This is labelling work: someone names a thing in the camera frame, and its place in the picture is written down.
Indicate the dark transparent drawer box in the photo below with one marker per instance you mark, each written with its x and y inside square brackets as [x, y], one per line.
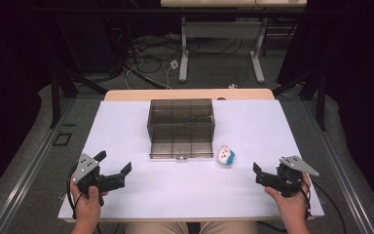
[181, 128]

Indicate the person's legs in beige trousers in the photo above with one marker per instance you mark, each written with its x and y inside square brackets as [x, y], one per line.
[162, 228]

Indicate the metal floor rail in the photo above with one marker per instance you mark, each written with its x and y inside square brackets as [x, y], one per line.
[344, 175]
[26, 172]

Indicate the white desk with metal legs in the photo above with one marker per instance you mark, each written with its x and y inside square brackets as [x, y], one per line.
[220, 30]

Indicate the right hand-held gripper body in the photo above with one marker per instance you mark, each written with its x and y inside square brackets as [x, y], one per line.
[287, 180]

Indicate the black metal stand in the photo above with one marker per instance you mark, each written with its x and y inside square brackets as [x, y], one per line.
[319, 97]
[56, 97]

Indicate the person's left hand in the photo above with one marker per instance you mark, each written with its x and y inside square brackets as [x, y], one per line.
[86, 208]

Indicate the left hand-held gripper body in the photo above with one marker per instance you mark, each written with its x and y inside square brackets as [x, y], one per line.
[86, 169]

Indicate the white table board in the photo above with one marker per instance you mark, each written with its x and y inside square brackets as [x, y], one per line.
[181, 191]

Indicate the wooden table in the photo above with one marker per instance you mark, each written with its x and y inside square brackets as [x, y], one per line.
[188, 94]

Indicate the white and blue small toy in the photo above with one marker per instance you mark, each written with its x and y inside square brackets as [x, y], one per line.
[224, 155]

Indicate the person's right hand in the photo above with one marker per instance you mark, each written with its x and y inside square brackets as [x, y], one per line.
[292, 208]

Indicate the white power adapter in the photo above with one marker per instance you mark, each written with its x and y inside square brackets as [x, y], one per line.
[174, 64]

